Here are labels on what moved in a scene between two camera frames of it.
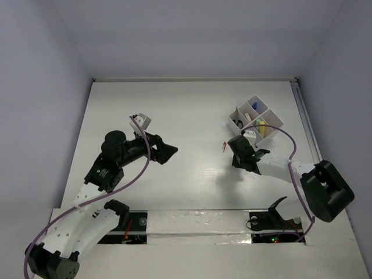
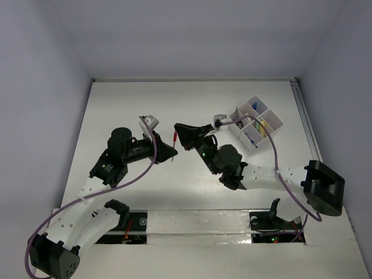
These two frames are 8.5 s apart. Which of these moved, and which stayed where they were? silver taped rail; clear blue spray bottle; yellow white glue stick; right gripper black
Moved: right gripper black
Stayed: yellow white glue stick; silver taped rail; clear blue spray bottle
